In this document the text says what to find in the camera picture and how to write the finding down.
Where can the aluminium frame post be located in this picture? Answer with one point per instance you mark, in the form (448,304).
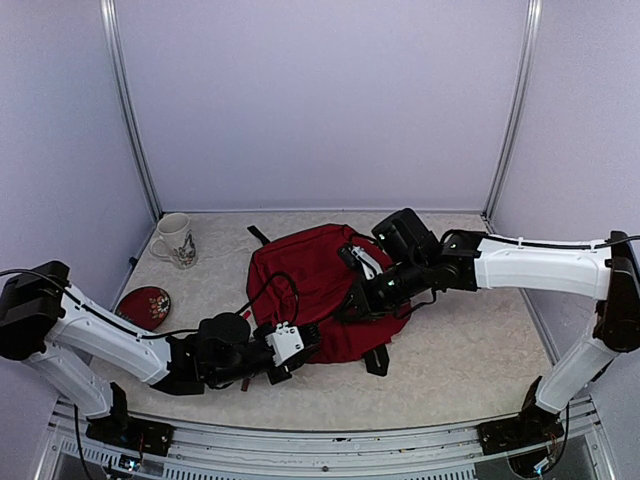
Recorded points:
(114,45)
(517,106)

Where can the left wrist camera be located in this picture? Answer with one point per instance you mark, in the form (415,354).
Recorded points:
(288,341)

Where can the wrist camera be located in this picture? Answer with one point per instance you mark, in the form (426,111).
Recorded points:
(288,341)
(357,259)

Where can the front aluminium rail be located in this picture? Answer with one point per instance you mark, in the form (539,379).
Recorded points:
(449,451)

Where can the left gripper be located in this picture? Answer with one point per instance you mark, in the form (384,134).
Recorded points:
(284,374)

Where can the red backpack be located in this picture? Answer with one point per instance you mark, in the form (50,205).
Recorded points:
(301,278)

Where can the red patterned dish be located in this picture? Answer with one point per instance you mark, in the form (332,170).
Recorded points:
(146,307)

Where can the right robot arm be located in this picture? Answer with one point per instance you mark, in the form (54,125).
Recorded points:
(604,270)

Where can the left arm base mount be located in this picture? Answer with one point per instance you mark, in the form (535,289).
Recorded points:
(144,436)

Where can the left aluminium frame post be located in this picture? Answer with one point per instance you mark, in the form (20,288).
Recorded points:
(114,45)

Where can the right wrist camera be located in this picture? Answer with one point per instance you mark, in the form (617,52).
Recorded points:
(357,259)

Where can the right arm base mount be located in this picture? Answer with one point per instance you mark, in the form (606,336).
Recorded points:
(513,433)

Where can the white ceramic mug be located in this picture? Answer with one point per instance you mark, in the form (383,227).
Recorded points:
(174,242)

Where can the right aluminium frame post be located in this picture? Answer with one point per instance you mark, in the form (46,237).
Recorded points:
(517,106)

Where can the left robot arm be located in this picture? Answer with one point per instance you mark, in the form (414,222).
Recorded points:
(46,321)

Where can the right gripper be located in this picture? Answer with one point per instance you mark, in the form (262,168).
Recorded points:
(367,309)

